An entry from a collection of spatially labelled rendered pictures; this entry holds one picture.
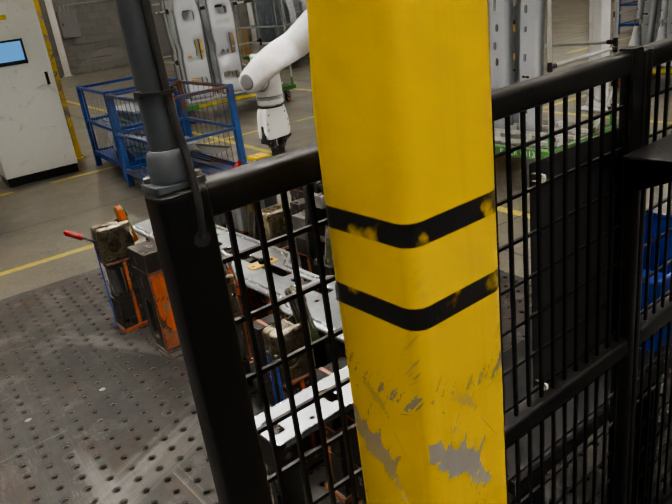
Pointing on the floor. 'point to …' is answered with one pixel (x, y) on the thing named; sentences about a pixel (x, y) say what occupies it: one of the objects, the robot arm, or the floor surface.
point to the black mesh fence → (628, 360)
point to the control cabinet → (29, 102)
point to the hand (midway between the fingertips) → (278, 152)
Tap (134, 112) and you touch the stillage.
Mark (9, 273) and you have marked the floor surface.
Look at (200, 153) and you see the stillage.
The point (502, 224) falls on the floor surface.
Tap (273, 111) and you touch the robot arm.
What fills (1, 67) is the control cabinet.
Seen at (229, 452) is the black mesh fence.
